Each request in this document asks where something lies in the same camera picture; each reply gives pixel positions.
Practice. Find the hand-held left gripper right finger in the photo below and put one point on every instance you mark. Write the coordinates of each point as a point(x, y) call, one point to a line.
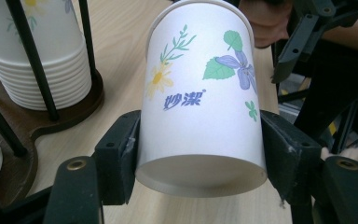
point(289, 155)

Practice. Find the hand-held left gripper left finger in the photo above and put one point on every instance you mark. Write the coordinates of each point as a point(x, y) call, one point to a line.
point(115, 155)

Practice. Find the floral paper cup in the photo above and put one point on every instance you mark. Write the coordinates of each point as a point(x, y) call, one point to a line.
point(199, 124)

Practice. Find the black stand leg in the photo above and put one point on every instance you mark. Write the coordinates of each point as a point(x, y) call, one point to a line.
point(335, 87)

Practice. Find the white cloth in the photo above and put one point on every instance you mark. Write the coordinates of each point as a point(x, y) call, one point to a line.
point(354, 155)

